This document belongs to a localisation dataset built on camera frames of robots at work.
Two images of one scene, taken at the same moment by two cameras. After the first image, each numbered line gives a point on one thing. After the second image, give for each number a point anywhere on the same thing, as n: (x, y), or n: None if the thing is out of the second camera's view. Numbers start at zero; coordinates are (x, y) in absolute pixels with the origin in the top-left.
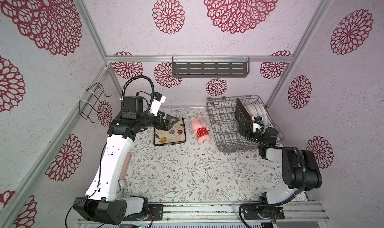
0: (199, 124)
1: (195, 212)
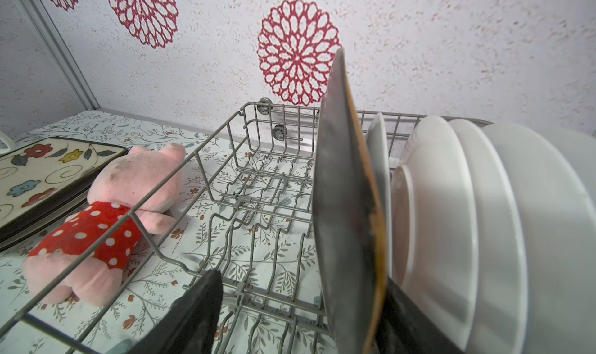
0: (85, 256)
1: None
